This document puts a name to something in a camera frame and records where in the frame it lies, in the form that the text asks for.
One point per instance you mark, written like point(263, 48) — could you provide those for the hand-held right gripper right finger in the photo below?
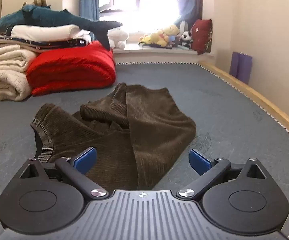
point(199, 160)

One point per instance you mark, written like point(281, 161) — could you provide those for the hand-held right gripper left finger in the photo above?
point(85, 158)

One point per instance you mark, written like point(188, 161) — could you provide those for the grey quilted bed mattress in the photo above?
point(222, 100)

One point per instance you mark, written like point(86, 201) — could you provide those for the red folded blanket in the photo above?
point(72, 67)

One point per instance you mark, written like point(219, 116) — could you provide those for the purple rolled mat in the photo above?
point(245, 68)

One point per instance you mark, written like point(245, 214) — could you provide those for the purple foam block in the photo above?
point(234, 63)

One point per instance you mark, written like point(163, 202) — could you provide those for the cream fleece folded blanket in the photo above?
point(4, 75)

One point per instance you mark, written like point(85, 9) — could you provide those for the panda plush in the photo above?
point(185, 37)

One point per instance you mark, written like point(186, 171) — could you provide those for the red cushion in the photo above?
point(202, 36)

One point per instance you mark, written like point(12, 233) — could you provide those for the white plush toy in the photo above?
point(118, 36)

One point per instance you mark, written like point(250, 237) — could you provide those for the yellow bear plush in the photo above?
point(159, 37)

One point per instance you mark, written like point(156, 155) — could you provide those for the small yellow plush toy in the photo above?
point(145, 39)

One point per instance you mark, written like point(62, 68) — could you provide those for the navy patterned folded blanket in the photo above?
point(22, 43)

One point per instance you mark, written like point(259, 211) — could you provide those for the white folded blanket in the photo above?
point(42, 32)

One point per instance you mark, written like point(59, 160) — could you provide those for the blue shark plush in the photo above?
point(47, 16)

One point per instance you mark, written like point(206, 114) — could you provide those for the blue curtain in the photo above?
point(88, 0)
point(189, 2)

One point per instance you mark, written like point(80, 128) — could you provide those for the brown plush toy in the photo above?
point(40, 2)

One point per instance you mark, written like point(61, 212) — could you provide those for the window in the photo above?
point(139, 0)

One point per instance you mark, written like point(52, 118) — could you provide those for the wooden bed frame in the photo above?
point(267, 100)

